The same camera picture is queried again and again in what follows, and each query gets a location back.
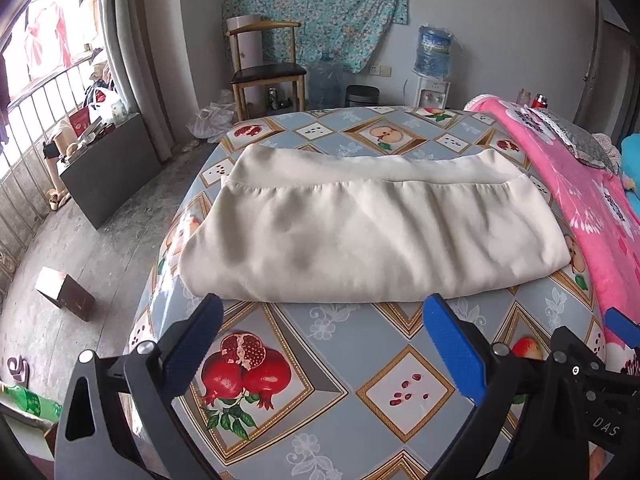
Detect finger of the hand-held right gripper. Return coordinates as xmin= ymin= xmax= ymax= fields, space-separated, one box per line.
xmin=604 ymin=307 xmax=640 ymax=350
xmin=550 ymin=327 xmax=608 ymax=377

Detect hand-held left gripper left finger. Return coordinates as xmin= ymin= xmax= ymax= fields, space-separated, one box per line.
xmin=52 ymin=292 xmax=225 ymax=480

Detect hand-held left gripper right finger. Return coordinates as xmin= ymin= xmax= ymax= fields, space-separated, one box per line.
xmin=422 ymin=294 xmax=553 ymax=480

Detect cream hooded jacket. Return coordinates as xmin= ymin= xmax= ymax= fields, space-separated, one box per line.
xmin=179 ymin=144 xmax=572 ymax=305

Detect fruit print tablecloth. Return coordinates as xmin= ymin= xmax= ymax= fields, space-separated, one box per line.
xmin=127 ymin=105 xmax=608 ymax=480

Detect brown cardboard box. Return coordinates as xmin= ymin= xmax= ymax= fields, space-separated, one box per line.
xmin=34 ymin=266 xmax=96 ymax=322

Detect pink floral blanket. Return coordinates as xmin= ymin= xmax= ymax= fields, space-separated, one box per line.
xmin=462 ymin=96 xmax=640 ymax=376

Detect green plastic bottle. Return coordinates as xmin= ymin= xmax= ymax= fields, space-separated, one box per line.
xmin=0 ymin=382 xmax=63 ymax=421

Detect pink slipper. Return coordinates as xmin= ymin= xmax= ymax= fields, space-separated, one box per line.
xmin=5 ymin=356 xmax=30 ymax=383

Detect grey cabinet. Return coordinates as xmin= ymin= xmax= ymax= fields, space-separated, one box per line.
xmin=59 ymin=112 xmax=163 ymax=231

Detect grey lace pillow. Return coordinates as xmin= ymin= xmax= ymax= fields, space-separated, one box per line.
xmin=515 ymin=107 xmax=621 ymax=170

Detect white plastic bag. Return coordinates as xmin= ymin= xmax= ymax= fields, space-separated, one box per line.
xmin=187 ymin=89 xmax=238 ymax=140

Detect red box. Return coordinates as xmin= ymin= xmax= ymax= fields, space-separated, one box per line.
xmin=67 ymin=109 xmax=93 ymax=138

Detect white water dispenser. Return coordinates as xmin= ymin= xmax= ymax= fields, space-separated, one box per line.
xmin=414 ymin=76 xmax=451 ymax=110

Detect white bag with goods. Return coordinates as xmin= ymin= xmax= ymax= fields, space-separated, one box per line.
xmin=90 ymin=87 xmax=128 ymax=123

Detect black trash bin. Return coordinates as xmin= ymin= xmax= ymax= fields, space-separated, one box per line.
xmin=345 ymin=85 xmax=380 ymax=110

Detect wooden stick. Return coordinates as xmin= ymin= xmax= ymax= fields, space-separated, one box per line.
xmin=574 ymin=0 xmax=602 ymax=122

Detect wooden chair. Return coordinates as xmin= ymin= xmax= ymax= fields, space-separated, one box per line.
xmin=226 ymin=19 xmax=307 ymax=122

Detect grey curtain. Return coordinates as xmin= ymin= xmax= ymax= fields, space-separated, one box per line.
xmin=97 ymin=0 xmax=198 ymax=161

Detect empty clear water jug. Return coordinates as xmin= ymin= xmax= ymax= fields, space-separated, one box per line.
xmin=306 ymin=51 xmax=346 ymax=110

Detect blue water jug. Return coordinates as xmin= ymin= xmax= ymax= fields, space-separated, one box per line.
xmin=412 ymin=24 xmax=456 ymax=80

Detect metal window railing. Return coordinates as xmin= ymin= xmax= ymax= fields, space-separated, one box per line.
xmin=0 ymin=57 xmax=108 ymax=266

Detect pink white hanging garment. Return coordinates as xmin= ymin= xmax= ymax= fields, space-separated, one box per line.
xmin=24 ymin=2 xmax=76 ymax=81

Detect floral wall cloth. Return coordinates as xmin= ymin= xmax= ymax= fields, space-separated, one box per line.
xmin=222 ymin=0 xmax=408 ymax=75

